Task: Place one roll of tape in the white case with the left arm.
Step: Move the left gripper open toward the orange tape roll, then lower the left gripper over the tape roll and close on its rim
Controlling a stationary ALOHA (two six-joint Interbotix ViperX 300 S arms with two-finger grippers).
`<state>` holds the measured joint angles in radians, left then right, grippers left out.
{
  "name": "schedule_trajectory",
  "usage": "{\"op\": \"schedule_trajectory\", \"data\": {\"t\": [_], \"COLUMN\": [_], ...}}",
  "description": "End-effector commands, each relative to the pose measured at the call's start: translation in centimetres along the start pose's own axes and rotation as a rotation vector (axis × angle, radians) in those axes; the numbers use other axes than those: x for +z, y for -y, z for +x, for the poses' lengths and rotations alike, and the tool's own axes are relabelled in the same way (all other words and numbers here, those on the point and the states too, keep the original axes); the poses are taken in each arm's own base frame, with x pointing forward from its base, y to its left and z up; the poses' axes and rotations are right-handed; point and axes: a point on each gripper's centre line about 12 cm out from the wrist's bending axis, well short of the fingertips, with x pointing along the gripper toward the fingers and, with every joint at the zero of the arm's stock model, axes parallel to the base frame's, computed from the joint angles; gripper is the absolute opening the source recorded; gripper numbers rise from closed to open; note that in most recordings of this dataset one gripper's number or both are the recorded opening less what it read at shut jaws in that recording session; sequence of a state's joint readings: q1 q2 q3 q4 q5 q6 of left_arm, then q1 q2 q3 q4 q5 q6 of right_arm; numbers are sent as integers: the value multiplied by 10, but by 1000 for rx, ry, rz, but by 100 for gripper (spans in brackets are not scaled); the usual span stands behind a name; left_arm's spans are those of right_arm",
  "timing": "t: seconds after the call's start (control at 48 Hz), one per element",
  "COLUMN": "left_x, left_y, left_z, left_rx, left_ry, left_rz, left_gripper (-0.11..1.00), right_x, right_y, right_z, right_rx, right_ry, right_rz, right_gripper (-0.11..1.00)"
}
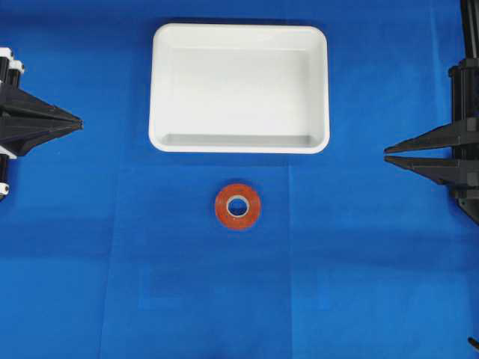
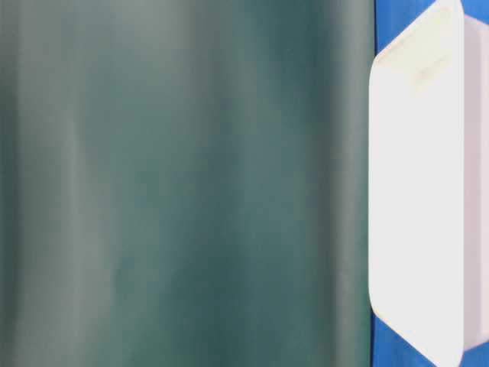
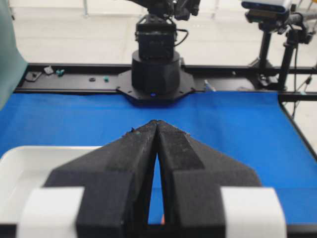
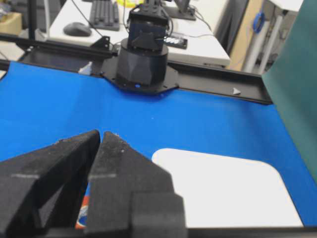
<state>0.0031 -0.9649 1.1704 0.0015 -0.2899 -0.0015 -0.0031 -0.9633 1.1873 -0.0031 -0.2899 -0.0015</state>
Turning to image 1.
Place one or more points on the orange tape roll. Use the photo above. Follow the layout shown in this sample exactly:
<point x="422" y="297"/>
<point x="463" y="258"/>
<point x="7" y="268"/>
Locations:
<point x="241" y="192"/>

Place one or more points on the white rectangular plastic case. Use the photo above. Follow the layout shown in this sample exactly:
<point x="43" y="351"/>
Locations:
<point x="218" y="88"/>

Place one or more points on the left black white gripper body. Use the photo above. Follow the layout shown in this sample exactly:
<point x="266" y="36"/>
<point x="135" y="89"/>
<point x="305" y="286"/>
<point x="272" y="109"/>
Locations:
<point x="11" y="72"/>

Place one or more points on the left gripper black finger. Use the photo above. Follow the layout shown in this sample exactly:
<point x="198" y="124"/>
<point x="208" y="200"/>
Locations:
<point x="18" y="137"/>
<point x="18" y="102"/>

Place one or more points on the blue table cloth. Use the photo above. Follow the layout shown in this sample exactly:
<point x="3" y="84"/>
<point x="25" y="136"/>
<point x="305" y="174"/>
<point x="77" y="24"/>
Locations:
<point x="111" y="248"/>

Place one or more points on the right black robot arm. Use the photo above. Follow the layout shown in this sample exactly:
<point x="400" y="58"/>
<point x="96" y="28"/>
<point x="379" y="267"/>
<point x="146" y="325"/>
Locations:
<point x="469" y="13"/>

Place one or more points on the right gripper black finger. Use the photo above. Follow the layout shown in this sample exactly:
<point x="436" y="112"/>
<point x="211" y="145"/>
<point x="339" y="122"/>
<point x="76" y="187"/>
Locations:
<point x="440" y="171"/>
<point x="451" y="135"/>

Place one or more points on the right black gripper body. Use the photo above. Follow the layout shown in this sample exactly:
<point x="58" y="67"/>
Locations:
<point x="464" y="104"/>

